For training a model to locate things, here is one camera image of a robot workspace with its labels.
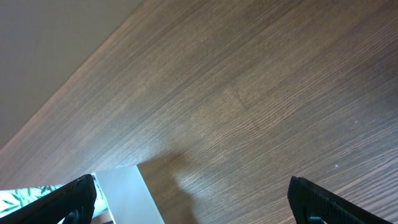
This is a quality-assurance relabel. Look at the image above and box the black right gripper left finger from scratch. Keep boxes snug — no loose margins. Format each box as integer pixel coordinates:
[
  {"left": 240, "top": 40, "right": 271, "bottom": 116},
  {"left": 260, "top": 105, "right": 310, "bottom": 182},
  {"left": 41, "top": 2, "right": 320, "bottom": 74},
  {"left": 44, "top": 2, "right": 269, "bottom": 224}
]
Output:
[{"left": 1, "top": 174, "right": 96, "bottom": 224}]

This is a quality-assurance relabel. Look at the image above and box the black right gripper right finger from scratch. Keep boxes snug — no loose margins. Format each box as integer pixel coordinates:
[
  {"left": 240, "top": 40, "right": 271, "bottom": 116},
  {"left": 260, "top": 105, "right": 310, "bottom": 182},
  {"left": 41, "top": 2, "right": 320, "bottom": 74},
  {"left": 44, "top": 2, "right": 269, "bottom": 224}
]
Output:
[{"left": 287, "top": 176, "right": 391, "bottom": 224}]

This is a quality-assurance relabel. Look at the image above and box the white open cardboard box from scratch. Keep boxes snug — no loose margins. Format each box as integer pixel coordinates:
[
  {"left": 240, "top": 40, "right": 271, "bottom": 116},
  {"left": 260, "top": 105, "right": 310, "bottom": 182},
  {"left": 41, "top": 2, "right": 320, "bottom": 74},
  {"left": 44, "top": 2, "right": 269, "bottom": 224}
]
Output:
[{"left": 92, "top": 166, "right": 164, "bottom": 224}]

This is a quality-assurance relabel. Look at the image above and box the white tube leaf print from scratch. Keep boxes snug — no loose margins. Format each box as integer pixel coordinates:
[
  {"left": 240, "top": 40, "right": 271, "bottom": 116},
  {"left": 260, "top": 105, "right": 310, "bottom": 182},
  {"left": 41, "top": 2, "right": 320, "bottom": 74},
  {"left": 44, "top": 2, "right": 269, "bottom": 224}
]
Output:
[{"left": 1, "top": 175, "right": 108, "bottom": 218}]

